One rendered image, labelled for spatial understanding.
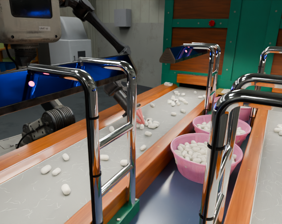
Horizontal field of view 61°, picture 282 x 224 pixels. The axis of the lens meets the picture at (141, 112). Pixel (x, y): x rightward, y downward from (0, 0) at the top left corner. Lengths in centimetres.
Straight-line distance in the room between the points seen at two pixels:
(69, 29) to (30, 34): 405
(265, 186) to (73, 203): 58
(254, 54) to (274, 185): 117
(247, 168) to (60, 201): 59
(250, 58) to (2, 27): 152
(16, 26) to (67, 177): 79
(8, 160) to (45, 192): 22
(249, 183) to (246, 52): 123
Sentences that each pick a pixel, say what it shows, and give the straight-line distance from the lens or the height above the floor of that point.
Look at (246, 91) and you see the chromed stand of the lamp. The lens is 35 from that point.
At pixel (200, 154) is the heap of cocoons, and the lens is 97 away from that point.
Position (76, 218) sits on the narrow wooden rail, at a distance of 65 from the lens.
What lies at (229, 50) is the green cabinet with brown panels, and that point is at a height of 105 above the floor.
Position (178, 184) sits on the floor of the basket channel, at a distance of 90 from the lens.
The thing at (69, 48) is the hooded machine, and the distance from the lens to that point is 523.
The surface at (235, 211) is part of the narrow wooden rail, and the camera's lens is 70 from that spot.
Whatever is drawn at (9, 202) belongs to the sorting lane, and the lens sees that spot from 79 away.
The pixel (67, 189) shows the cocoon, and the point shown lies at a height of 76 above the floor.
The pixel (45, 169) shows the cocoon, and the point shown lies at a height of 76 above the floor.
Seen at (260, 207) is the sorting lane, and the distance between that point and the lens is 78.
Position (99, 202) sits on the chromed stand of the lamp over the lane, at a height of 83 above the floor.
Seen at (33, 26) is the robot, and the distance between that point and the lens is 136.
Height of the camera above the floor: 120
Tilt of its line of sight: 19 degrees down
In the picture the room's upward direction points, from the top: 1 degrees clockwise
